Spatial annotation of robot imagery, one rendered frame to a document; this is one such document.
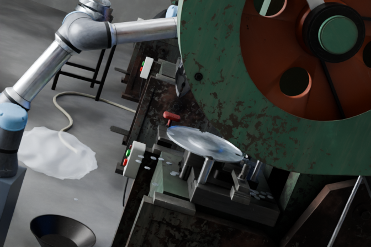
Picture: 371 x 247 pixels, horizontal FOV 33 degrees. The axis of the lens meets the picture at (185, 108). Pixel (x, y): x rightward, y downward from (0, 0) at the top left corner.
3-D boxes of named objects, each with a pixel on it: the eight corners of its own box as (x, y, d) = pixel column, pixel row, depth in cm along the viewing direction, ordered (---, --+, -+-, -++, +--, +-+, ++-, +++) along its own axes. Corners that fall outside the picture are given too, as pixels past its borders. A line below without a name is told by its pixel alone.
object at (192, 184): (189, 202, 208) (195, 186, 206) (183, 155, 251) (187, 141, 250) (274, 227, 212) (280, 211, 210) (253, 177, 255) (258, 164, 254)
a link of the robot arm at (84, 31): (71, 26, 215) (207, 11, 229) (66, 19, 224) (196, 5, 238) (74, 59, 219) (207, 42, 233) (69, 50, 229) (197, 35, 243)
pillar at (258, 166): (250, 180, 221) (264, 144, 218) (249, 177, 223) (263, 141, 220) (256, 182, 221) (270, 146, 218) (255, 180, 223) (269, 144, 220)
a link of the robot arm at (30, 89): (-18, 123, 228) (83, 10, 225) (-20, 108, 241) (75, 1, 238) (8, 141, 233) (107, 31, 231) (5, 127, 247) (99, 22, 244)
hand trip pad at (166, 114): (158, 131, 256) (164, 114, 254) (158, 127, 261) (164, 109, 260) (175, 136, 257) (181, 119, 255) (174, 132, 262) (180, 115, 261)
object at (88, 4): (50, 89, 500) (79, -7, 481) (47, 73, 541) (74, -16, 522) (99, 102, 513) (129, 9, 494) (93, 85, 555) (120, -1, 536)
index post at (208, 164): (197, 182, 210) (207, 156, 207) (197, 179, 213) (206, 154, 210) (205, 185, 210) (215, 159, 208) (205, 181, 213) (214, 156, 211)
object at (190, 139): (165, 121, 239) (166, 118, 238) (237, 143, 242) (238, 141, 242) (167, 145, 211) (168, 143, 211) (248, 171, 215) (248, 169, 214)
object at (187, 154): (147, 170, 221) (159, 135, 217) (147, 156, 234) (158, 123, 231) (214, 191, 224) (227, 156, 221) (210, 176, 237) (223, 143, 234)
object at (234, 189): (231, 200, 205) (242, 171, 203) (225, 180, 221) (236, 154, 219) (248, 205, 206) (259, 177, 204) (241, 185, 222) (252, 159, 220)
